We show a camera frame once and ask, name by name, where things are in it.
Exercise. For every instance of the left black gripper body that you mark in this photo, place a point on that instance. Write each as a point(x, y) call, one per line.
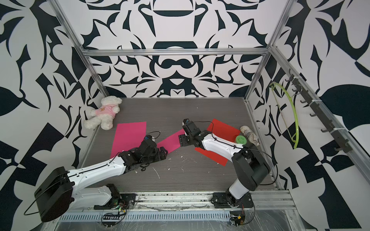
point(157, 156)

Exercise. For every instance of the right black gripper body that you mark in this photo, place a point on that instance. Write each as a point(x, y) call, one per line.
point(185, 140)

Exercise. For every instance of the magenta paper sheet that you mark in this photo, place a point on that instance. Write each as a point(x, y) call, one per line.
point(171, 143)
point(128, 136)

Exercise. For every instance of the red square paper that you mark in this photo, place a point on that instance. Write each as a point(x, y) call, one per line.
point(225, 132)

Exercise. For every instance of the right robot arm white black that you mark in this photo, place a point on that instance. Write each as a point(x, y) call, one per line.
point(249, 164)

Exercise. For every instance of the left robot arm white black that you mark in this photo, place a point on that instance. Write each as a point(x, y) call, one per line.
point(65, 189)

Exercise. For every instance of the green round lid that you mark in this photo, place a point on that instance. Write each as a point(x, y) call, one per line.
point(240, 139)

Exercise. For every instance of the white grey sneaker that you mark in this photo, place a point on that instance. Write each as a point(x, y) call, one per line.
point(249, 135)

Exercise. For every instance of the white teddy bear pink shirt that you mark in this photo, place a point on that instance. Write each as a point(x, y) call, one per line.
point(104, 115)

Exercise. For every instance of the right black connector board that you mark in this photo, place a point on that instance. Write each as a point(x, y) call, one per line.
point(237, 219)

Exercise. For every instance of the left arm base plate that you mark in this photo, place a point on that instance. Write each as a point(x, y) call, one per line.
point(123, 201)

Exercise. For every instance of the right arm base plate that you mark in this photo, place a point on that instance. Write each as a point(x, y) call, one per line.
point(226, 200)

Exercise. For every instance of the black wall hook rack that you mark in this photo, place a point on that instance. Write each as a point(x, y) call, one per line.
point(313, 101)

